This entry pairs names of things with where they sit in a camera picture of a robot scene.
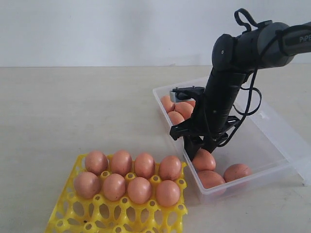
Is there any black cable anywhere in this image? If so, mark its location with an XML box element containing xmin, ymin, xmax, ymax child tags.
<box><xmin>216</xmin><ymin>8</ymin><xmax>285</xmax><ymax>148</ymax></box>

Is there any brown egg front corner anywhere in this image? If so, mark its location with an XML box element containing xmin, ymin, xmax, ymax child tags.
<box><xmin>198</xmin><ymin>170</ymin><xmax>225</xmax><ymax>189</ymax></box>

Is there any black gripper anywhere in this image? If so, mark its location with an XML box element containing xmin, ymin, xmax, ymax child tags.
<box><xmin>170</xmin><ymin>97</ymin><xmax>243</xmax><ymax>161</ymax></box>

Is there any brown egg tray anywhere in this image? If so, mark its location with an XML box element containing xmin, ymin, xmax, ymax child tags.
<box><xmin>158</xmin><ymin>155</ymin><xmax>182</xmax><ymax>181</ymax></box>
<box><xmin>134</xmin><ymin>152</ymin><xmax>155</xmax><ymax>179</ymax></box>
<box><xmin>110</xmin><ymin>150</ymin><xmax>132</xmax><ymax>176</ymax></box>
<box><xmin>85</xmin><ymin>150</ymin><xmax>108</xmax><ymax>176</ymax></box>

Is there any clear plastic container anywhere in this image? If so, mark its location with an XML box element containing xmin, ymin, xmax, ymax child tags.
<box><xmin>152</xmin><ymin>72</ymin><xmax>311</xmax><ymax>202</ymax></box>

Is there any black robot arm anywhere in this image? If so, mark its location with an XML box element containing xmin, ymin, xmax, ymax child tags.
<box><xmin>170</xmin><ymin>21</ymin><xmax>311</xmax><ymax>159</ymax></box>

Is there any brown egg cluster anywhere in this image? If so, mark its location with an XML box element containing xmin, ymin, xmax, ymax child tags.
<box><xmin>102</xmin><ymin>173</ymin><xmax>126</xmax><ymax>201</ymax></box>
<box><xmin>168</xmin><ymin>111</ymin><xmax>185</xmax><ymax>125</ymax></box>
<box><xmin>127</xmin><ymin>177</ymin><xmax>152</xmax><ymax>204</ymax></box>

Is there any yellow plastic egg tray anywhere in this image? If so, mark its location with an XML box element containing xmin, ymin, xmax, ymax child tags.
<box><xmin>45</xmin><ymin>154</ymin><xmax>188</xmax><ymax>233</ymax></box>

